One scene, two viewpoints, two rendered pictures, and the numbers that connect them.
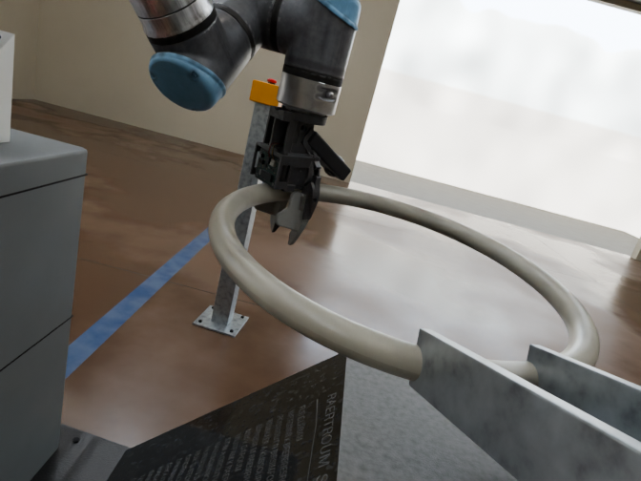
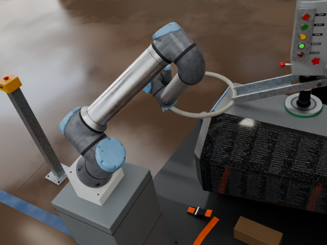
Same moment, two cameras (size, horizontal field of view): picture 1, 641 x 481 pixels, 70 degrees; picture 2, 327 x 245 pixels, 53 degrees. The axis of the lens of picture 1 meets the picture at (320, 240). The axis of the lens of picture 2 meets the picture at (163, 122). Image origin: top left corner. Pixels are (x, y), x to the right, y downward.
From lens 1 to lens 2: 1.87 m
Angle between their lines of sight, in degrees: 52
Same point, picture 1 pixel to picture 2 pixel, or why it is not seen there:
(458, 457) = (237, 105)
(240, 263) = (212, 113)
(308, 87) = not seen: hidden behind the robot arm
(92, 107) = not seen: outside the picture
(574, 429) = (258, 93)
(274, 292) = (220, 111)
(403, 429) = (232, 108)
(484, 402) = (247, 97)
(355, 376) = not seen: hidden behind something
